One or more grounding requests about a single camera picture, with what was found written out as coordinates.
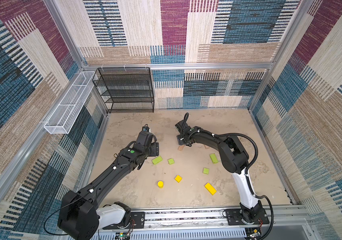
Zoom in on long green block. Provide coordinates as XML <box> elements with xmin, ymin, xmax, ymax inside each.
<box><xmin>210</xmin><ymin>154</ymin><xmax>219</xmax><ymax>164</ymax></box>
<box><xmin>152</xmin><ymin>156</ymin><xmax>163</xmax><ymax>165</ymax></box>

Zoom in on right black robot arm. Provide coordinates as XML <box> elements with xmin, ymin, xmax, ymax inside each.
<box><xmin>176</xmin><ymin>120</ymin><xmax>263</xmax><ymax>224</ymax></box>

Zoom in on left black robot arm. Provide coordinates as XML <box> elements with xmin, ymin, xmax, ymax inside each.
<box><xmin>57</xmin><ymin>126</ymin><xmax>159</xmax><ymax>240</ymax></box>

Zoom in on yellow cylinder block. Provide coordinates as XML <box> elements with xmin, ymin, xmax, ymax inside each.
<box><xmin>157</xmin><ymin>181</ymin><xmax>164</xmax><ymax>188</ymax></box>

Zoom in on small yellow square block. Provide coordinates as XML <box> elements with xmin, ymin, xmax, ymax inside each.
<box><xmin>175</xmin><ymin>175</ymin><xmax>183</xmax><ymax>183</ymax></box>

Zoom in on long yellow block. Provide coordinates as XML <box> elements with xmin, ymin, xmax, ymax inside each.
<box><xmin>205</xmin><ymin>183</ymin><xmax>217</xmax><ymax>196</ymax></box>

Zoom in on left small green cube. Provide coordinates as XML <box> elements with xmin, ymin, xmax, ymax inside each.
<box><xmin>168</xmin><ymin>159</ymin><xmax>175</xmax><ymax>165</ymax></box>

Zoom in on small green cube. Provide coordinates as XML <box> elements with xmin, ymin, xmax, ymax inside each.
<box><xmin>168</xmin><ymin>159</ymin><xmax>175</xmax><ymax>165</ymax></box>
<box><xmin>203</xmin><ymin>168</ymin><xmax>210</xmax><ymax>175</ymax></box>

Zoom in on right small green cube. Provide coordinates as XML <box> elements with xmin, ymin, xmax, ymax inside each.
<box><xmin>203</xmin><ymin>168</ymin><xmax>210</xmax><ymax>175</ymax></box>

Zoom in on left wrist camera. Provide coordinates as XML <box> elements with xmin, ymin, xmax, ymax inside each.
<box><xmin>142</xmin><ymin>124</ymin><xmax>150</xmax><ymax>132</ymax></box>

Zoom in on black wire shelf rack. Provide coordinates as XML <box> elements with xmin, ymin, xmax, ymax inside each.
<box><xmin>93</xmin><ymin>67</ymin><xmax>155</xmax><ymax>114</ymax></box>

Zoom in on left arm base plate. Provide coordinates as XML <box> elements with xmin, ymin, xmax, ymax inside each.
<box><xmin>102</xmin><ymin>212</ymin><xmax>145</xmax><ymax>230</ymax></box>

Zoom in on white wire mesh basket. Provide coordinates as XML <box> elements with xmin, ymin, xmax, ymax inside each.
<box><xmin>44</xmin><ymin>72</ymin><xmax>95</xmax><ymax>135</ymax></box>

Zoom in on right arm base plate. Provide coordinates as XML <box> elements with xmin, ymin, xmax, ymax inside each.
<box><xmin>223</xmin><ymin>208</ymin><xmax>270</xmax><ymax>226</ymax></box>

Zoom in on aluminium front rail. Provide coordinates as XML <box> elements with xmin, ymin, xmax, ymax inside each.
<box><xmin>53</xmin><ymin>206</ymin><xmax>319</xmax><ymax>240</ymax></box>

